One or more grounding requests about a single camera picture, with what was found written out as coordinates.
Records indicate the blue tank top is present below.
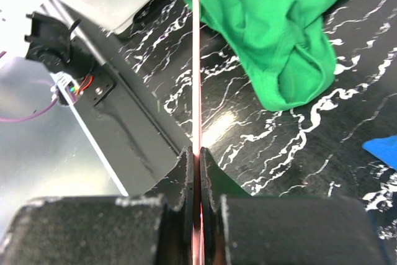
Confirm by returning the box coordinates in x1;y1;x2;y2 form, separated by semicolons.
362;135;397;170

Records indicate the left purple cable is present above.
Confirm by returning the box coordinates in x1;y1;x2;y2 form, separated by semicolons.
0;50;60;123

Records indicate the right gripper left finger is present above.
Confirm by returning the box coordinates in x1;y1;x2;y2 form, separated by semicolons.
1;147;193;264

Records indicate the green tank top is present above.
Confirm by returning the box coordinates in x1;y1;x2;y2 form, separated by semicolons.
200;0;337;112

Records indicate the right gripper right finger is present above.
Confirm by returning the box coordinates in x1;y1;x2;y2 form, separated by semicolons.
200;148;385;264

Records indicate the pink hanger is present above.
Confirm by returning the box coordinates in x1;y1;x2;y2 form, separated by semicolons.
192;0;204;264

